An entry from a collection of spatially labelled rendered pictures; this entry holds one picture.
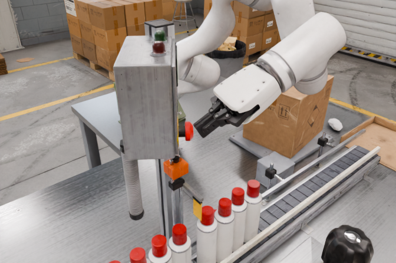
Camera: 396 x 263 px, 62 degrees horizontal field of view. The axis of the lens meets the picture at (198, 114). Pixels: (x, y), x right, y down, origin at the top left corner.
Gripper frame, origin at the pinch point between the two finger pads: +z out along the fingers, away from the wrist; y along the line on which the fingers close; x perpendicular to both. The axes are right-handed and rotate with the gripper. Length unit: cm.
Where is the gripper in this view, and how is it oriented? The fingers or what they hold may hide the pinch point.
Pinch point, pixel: (205, 125)
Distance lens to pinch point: 63.8
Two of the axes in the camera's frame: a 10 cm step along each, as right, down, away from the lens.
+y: 4.0, 4.5, -8.0
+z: -7.9, 6.1, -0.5
